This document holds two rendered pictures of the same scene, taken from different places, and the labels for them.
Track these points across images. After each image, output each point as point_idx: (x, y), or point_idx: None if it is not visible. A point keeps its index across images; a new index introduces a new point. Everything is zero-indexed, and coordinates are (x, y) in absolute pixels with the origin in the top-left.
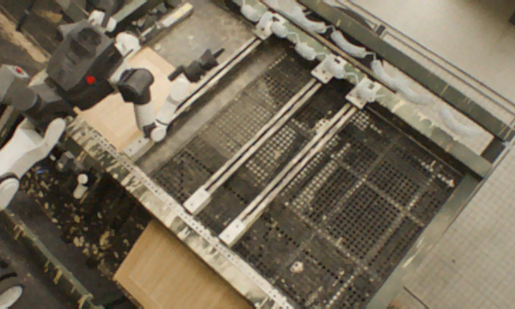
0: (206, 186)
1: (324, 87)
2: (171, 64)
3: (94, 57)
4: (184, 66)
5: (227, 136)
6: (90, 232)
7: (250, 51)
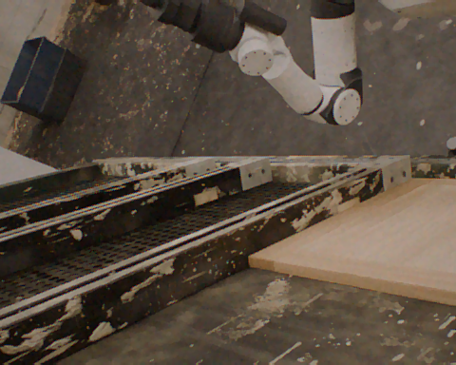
0: (230, 167)
1: None
2: (376, 295)
3: None
4: (238, 14)
5: None
6: None
7: (30, 298)
